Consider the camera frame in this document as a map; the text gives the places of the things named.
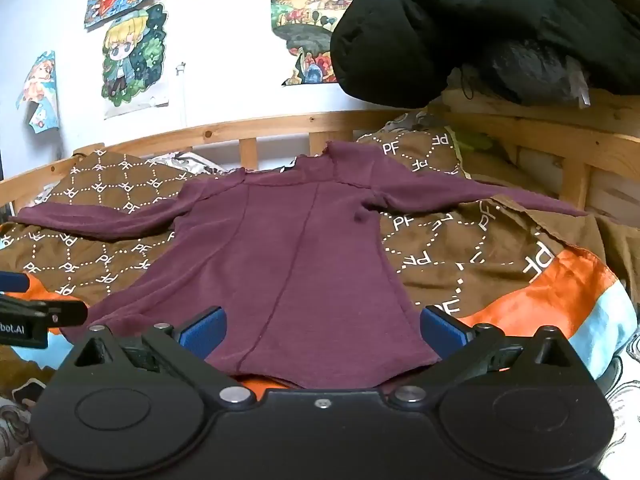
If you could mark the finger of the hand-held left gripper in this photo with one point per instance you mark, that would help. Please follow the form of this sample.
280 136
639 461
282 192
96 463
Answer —
65 312
14 282

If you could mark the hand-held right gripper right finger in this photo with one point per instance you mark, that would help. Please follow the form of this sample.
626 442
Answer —
440 331

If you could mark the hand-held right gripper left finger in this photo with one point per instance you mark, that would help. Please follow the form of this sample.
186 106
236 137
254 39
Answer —
206 331

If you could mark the maroon long-sleeved shirt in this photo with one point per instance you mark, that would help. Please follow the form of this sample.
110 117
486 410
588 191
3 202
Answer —
300 260

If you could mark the brown patterned blanket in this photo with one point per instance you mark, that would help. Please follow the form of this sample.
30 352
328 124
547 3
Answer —
475 255

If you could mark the green cloth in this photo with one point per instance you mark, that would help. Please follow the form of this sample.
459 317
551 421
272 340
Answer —
475 142

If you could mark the grey furry cloth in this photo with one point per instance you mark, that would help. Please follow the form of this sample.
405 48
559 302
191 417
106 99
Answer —
535 72

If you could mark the black padded jacket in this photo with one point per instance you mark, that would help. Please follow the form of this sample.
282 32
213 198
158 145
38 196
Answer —
450 10

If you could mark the curled cartoon wall poster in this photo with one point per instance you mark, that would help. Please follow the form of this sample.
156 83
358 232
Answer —
41 90

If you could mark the blonde cartoon figure wall poster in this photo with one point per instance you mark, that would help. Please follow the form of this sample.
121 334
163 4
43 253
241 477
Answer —
132 60

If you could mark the small wall hook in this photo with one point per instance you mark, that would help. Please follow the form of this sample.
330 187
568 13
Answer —
180 67

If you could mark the landscape cartoon wall poster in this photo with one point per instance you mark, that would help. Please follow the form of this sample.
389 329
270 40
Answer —
307 25

